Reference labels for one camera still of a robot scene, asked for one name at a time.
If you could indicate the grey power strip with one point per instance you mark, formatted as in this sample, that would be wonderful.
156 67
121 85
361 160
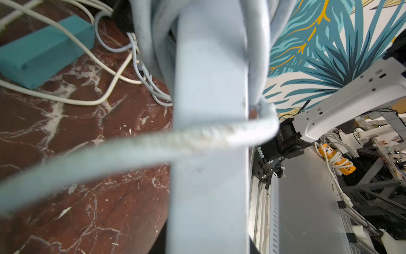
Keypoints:
208 208

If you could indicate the teal power strip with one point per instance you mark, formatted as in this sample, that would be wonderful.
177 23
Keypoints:
31 60

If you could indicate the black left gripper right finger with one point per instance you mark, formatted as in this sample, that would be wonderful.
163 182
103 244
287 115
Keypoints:
254 250

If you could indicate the orange power strip outside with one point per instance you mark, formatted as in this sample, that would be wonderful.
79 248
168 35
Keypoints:
335 160

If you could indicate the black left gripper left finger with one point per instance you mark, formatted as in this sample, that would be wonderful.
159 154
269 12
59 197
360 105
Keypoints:
159 246

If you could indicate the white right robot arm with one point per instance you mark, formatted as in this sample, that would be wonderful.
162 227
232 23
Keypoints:
384 82

